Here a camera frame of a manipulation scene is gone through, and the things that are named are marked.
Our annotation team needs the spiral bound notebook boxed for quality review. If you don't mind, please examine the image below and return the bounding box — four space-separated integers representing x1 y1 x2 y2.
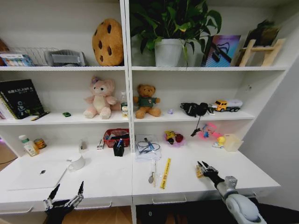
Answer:
0 91 18 120

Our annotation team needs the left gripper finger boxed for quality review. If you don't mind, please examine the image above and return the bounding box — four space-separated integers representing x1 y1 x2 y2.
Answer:
68 180 85 209
43 183 61 212

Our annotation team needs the yellow toy truck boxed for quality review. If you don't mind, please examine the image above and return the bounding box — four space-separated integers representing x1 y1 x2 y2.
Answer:
211 98 244 113

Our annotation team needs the brown teddy bear green shirt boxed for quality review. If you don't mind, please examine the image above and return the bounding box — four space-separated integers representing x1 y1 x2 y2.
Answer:
133 84 162 119

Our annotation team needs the brown round object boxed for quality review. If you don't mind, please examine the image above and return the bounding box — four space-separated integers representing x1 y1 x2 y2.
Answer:
0 38 10 66

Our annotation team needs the black hardcover book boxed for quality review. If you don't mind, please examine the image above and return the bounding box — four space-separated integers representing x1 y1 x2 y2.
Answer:
0 79 45 120

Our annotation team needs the small yellow block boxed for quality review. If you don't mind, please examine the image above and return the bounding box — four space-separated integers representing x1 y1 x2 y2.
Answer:
195 164 205 179

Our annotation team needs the yellow duck figurine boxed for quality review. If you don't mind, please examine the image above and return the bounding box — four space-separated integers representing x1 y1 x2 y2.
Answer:
212 135 226 149

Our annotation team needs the white laptop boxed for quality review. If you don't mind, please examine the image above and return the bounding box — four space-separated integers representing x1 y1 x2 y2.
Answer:
7 159 69 191

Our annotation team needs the yellow ruler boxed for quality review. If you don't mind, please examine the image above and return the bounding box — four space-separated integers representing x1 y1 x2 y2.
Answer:
159 157 172 190

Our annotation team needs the yellow tin can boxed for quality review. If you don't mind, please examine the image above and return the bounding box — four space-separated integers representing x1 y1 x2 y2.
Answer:
33 138 47 150

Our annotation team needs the white plant pot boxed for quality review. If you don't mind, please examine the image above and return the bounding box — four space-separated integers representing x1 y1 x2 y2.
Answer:
154 38 185 67

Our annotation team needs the silver drawer handle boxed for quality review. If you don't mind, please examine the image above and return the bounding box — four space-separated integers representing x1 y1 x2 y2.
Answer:
0 206 35 215
74 201 113 210
151 195 188 205

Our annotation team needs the white ceramic mug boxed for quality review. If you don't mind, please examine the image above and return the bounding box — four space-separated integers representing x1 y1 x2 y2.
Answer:
66 154 86 171

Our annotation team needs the yellow and black toy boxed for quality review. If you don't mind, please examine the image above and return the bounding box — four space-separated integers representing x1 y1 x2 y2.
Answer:
164 130 176 145

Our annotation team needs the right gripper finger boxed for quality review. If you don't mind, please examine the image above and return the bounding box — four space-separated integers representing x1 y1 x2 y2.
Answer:
201 161 218 175
197 161 208 177

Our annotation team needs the grey fabric pouch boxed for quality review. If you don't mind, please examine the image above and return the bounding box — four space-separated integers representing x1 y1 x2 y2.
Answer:
43 49 87 67

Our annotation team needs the green leafy plant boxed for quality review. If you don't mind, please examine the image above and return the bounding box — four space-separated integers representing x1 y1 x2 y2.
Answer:
129 0 223 68

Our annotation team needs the white shelf desk unit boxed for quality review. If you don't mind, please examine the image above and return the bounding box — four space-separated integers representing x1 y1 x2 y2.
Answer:
0 0 292 224

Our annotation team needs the black and yellow pen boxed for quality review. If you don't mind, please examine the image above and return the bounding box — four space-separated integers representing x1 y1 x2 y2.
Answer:
30 111 51 122

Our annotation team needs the pink shallow bowl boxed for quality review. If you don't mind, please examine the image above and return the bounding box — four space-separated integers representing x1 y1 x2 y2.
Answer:
163 133 185 148

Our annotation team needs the clear drinking glass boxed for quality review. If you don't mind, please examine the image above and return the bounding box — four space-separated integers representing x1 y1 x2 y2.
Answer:
78 139 88 154

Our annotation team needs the translucent plastic box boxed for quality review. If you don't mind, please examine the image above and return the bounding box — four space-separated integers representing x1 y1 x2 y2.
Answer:
222 133 244 153

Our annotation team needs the pink plush animal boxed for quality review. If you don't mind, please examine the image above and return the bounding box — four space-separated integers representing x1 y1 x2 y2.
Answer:
82 75 121 120

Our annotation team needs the wooden easel stand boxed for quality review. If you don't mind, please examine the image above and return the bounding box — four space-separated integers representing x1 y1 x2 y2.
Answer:
230 38 286 68

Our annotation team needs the clear bag with cables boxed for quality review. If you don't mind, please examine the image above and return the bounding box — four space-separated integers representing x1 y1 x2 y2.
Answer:
135 133 163 162

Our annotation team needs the dark framed picture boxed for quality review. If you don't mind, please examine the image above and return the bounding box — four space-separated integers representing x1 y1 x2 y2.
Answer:
242 19 281 48

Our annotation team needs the red plastic basket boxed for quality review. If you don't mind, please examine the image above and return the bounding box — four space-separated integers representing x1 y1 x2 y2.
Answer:
103 128 130 148

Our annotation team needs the silver wire rack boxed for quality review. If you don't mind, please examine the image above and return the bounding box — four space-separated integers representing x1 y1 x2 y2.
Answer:
8 46 59 66

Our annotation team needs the white bottle green cap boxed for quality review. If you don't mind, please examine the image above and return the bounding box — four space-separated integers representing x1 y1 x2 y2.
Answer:
18 134 39 157

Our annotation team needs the pink plastic toy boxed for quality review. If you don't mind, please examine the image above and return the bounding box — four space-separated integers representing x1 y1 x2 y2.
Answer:
198 123 224 140

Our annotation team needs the clear plastic drink bottle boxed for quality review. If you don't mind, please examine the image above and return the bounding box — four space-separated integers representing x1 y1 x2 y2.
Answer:
120 91 129 118

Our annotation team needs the chocolate chip cookie pillow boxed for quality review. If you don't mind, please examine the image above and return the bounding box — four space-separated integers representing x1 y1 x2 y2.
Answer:
92 18 124 67

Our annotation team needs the colourful purple blue book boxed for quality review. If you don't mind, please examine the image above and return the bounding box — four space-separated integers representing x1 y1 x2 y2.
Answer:
201 35 242 68

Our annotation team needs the black pen holder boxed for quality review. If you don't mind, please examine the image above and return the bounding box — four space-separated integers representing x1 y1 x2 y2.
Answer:
113 142 125 157

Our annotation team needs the blue printed box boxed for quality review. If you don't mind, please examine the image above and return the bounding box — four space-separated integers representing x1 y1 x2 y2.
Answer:
0 54 34 67

